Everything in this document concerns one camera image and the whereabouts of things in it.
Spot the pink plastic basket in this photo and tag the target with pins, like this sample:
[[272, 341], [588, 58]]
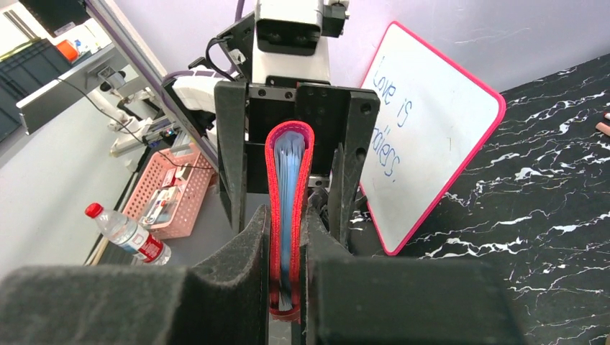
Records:
[[168, 196]]

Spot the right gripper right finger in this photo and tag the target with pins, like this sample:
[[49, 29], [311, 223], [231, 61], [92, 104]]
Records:
[[382, 300]]

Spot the grey metal frame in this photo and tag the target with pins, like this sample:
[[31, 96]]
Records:
[[126, 48]]

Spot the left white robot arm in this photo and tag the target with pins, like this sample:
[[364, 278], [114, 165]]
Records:
[[194, 89]]

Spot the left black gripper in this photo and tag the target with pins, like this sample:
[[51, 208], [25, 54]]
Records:
[[334, 123]]

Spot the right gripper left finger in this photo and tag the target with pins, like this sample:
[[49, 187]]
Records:
[[221, 300]]

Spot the orange white marker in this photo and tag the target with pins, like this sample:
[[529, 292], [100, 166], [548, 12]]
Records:
[[603, 128]]

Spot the pink framed whiteboard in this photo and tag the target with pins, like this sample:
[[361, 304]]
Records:
[[434, 117]]

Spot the red card holder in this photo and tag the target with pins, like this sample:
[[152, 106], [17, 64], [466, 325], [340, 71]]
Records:
[[288, 156]]

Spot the clear water bottle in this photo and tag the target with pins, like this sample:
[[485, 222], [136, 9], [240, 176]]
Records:
[[129, 235]]

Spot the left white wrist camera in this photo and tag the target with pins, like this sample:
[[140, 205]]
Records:
[[291, 38]]

